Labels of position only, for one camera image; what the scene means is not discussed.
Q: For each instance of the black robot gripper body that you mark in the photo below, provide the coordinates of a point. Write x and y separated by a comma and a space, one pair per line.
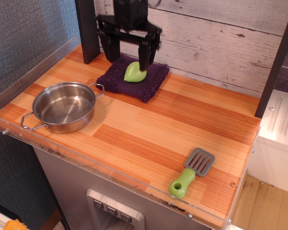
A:
129, 15

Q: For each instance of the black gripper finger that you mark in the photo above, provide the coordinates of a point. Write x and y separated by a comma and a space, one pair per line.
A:
146, 55
111, 46

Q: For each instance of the green plastic pear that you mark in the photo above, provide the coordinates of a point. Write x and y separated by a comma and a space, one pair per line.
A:
134, 74

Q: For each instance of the purple folded towel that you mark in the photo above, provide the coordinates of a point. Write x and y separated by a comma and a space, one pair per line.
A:
113, 80

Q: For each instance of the stainless steel pot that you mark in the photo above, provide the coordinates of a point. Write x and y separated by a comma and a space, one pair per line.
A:
65, 107

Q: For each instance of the grey green toy spatula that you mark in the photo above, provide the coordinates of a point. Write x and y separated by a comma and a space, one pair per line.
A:
198, 163

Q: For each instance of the clear acrylic table guard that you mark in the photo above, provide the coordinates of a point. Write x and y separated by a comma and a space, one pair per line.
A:
142, 147

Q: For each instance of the grey toy fridge dispenser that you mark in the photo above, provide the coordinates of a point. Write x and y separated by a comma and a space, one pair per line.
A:
110, 214

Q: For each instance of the orange object bottom left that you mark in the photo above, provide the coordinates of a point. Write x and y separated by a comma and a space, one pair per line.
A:
15, 225

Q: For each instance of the dark left frame post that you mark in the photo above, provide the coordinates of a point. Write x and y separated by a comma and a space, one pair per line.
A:
86, 16

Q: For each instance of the dark frame post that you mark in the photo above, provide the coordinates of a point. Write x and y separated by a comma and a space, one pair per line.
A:
273, 75
86, 16

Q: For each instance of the dark right frame post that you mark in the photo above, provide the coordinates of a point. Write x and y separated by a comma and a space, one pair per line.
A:
273, 75

